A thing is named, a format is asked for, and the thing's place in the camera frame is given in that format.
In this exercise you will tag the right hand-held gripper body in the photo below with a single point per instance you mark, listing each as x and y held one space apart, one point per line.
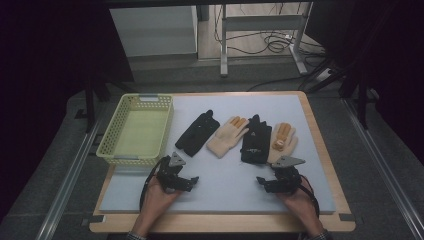
287 178

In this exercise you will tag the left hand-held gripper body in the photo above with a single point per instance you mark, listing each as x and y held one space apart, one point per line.
170 176

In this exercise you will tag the cream knit glove orange fingertips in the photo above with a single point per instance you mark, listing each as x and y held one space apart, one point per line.
290 141
225 138

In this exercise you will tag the black glove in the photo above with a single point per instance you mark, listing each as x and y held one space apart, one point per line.
256 141
196 133

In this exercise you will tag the pale green plastic basket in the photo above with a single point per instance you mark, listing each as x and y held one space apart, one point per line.
140 133

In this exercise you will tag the person's left hand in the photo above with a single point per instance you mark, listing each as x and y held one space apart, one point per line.
155 200

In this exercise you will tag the person's right hand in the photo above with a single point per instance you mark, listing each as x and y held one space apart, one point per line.
303 203

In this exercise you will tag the person's right shirt sleeve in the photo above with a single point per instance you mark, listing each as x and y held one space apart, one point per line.
318 236

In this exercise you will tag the person's shirt sleeve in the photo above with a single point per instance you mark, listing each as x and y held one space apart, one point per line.
318 236
136 236

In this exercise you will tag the person's left shirt sleeve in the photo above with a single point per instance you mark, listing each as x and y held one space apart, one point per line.
136 236

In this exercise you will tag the black tripod stand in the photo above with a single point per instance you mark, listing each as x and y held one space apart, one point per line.
89 100
362 100

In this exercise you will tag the white power strip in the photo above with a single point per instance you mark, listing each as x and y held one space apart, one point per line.
324 75

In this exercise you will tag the white cabinet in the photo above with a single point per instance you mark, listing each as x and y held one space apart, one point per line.
153 31

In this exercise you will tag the aluminium floor rail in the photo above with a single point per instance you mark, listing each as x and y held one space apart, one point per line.
66 186
383 166

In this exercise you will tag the white metal desk frame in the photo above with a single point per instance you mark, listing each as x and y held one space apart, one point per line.
263 23

